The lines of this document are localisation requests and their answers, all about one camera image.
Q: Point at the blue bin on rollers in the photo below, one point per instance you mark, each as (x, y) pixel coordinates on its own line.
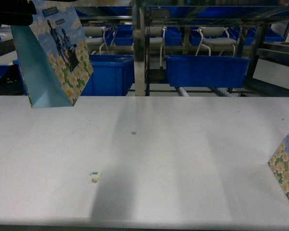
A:
(206, 71)

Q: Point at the small paper sticker scrap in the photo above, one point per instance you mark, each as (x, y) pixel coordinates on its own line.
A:
(95, 176)

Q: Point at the grey chair right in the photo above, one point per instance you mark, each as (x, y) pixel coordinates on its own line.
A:
(215, 36)

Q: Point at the large blue bin left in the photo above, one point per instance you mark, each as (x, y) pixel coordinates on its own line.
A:
(108, 74)

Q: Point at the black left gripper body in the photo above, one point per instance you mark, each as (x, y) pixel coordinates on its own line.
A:
(17, 12)

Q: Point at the grey office chair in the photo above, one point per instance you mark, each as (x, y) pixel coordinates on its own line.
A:
(95, 36)

